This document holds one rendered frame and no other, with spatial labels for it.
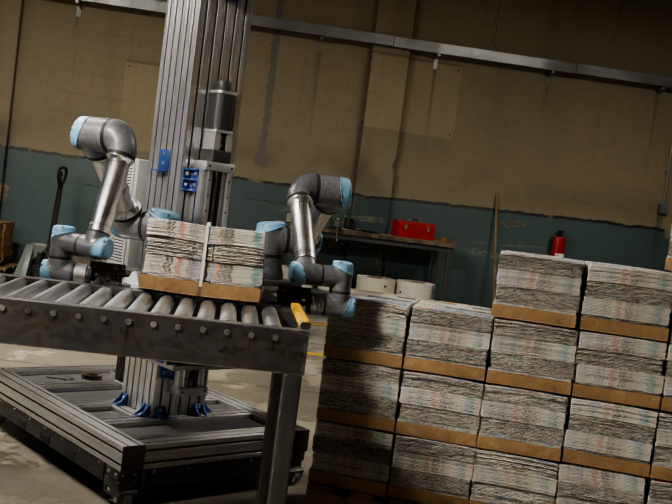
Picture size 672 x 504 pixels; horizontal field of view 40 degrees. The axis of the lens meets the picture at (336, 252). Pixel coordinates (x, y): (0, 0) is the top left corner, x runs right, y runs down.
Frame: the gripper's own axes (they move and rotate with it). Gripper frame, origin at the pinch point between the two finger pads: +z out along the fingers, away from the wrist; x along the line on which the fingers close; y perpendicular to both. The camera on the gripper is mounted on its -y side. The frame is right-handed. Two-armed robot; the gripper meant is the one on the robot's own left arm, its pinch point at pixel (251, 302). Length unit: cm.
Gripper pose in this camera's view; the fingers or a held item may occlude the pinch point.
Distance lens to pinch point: 316.3
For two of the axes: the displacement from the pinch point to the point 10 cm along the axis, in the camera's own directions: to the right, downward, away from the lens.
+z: -9.9, -1.2, -1.2
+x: 1.3, -0.3, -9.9
